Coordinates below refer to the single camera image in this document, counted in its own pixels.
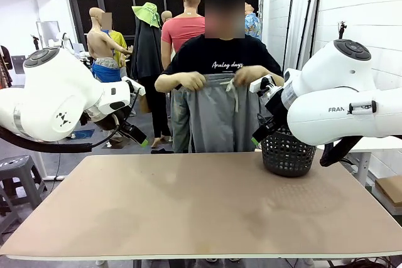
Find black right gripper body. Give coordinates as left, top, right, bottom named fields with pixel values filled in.
left=258, top=90, right=289, bottom=134

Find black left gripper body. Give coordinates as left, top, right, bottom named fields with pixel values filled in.
left=93, top=107, right=135, bottom=134

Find grey drawstring shorts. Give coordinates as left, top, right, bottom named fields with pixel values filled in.
left=183, top=73, right=261, bottom=153

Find person's right forearm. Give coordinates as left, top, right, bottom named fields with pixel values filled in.
left=155, top=72, right=185, bottom=94

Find person's left hand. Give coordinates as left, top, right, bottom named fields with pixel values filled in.
left=234, top=66, right=265, bottom=87

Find person's right hand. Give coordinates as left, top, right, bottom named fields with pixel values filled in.
left=180, top=72, right=207, bottom=92

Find black plastic laundry basket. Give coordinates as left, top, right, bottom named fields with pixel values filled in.
left=260, top=125, right=317, bottom=178

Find blue shorts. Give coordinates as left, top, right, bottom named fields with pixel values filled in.
left=92, top=57, right=122, bottom=83

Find person in black t-shirt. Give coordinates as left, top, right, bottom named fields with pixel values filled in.
left=163, top=34, right=283, bottom=153

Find yellow shirt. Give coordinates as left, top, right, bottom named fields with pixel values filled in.
left=108, top=30, right=128, bottom=68

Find black coat on mannequin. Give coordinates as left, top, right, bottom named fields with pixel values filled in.
left=131, top=18, right=165, bottom=81

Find bare-torso tan mannequin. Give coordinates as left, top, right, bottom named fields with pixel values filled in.
left=87, top=7, right=133, bottom=83

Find mannequin in floral shirt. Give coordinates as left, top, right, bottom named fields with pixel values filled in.
left=244, top=2, right=263, bottom=41

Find straight black pole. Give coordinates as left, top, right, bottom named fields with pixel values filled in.
left=296, top=0, right=318, bottom=70

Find grey plastic stool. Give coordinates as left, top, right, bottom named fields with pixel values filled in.
left=0, top=154, right=48, bottom=211
left=0, top=186, right=21, bottom=245

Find grey framed monitor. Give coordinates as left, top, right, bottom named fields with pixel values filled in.
left=35, top=21, right=61, bottom=50

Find white side table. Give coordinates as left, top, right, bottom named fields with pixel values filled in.
left=340, top=136, right=402, bottom=187

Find green sun hat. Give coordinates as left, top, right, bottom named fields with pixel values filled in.
left=131, top=2, right=161, bottom=28

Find red crop top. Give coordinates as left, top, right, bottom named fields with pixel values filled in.
left=161, top=15, right=205, bottom=52

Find brown cardboard box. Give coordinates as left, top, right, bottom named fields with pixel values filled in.
left=375, top=175, right=402, bottom=208

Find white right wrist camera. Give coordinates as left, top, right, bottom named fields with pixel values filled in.
left=249, top=74, right=274, bottom=94

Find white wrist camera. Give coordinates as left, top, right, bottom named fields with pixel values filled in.
left=249, top=74, right=274, bottom=94
left=121, top=75, right=146, bottom=96

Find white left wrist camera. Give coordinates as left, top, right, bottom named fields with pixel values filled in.
left=121, top=75, right=146, bottom=96

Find black left arm cable sleeve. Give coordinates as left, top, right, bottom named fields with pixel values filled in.
left=0, top=126, right=94, bottom=154

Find curved black wall pipe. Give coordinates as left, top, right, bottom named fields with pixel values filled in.
left=282, top=0, right=310, bottom=72

